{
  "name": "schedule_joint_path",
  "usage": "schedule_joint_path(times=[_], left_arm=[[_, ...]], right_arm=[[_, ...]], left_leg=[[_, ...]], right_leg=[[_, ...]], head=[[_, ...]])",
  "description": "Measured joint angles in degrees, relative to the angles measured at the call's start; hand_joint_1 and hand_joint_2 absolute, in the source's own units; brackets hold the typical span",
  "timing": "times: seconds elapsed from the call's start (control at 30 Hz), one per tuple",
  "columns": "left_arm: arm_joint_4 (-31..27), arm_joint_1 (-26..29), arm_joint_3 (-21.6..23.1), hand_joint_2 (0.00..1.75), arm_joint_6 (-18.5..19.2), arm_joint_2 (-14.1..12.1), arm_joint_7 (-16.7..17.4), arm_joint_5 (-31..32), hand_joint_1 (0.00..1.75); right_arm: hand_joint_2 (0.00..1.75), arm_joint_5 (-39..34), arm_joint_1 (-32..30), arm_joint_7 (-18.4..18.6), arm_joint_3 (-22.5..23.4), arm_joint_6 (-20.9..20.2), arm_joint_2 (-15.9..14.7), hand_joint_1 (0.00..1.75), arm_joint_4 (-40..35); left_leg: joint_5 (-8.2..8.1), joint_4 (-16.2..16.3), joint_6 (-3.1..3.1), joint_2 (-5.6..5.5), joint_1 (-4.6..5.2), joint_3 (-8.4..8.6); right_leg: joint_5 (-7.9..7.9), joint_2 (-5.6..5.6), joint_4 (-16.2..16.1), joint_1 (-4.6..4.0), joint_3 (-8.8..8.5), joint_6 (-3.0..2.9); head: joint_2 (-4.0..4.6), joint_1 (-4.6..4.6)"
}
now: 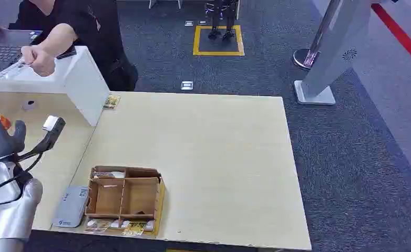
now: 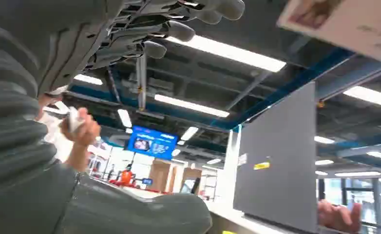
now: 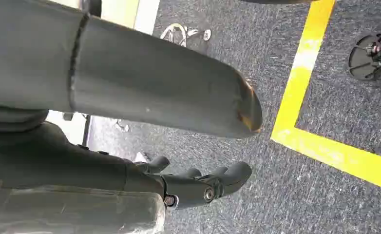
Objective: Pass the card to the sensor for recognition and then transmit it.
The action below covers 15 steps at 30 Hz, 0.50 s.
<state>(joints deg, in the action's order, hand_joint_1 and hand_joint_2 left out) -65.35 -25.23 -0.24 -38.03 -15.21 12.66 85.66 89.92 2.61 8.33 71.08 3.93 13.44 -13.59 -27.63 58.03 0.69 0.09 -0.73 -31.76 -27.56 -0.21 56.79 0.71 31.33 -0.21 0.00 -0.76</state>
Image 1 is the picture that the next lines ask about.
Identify white furniture legs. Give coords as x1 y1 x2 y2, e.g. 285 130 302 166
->
148 0 182 10

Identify card with pale face print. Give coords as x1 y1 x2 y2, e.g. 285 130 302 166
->
84 218 111 233

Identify orange drink bottle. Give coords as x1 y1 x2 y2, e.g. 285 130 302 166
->
0 110 12 131

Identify yellow black printed card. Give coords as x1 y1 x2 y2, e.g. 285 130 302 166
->
121 222 147 237

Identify person's left hand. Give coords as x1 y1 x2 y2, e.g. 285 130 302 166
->
20 45 57 78

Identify black adapter box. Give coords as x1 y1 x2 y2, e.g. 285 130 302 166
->
56 47 77 60

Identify dark laptop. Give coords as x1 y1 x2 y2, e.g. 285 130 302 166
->
0 29 43 74

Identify white raised counter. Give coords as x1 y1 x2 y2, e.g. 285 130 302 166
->
0 46 111 127

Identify cards stacked in box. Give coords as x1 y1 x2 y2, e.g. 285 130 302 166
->
93 171 127 180

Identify person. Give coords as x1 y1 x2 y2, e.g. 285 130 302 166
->
0 0 139 92

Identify grey card reader device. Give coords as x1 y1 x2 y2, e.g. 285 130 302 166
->
52 185 90 229

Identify small white printed card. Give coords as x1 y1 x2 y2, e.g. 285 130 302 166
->
109 219 131 230

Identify chrome stanchion post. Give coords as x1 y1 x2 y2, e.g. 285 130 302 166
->
292 0 343 71

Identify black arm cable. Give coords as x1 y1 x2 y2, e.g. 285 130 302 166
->
0 152 43 206

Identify black background robot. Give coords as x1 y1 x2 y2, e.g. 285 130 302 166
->
204 0 238 41

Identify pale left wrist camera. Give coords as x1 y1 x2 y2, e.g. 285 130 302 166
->
35 115 67 154

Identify grey kiosk stand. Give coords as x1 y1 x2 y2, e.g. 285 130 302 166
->
294 0 394 106

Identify wooden card box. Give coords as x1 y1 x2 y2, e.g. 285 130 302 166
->
84 165 167 238

